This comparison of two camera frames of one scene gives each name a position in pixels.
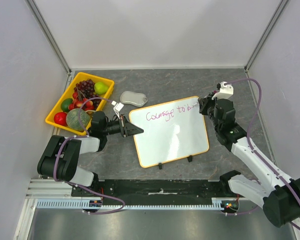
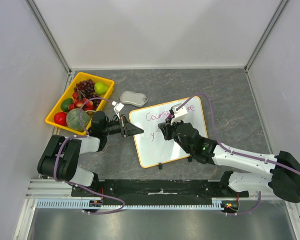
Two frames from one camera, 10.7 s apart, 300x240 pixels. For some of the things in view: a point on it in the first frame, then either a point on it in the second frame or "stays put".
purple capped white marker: (215, 91) → (169, 117)
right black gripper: (205, 105) → (168, 129)
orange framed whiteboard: (170, 131) stays put
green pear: (100, 88) stays put
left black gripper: (127, 128) stays put
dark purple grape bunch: (86, 89) stays put
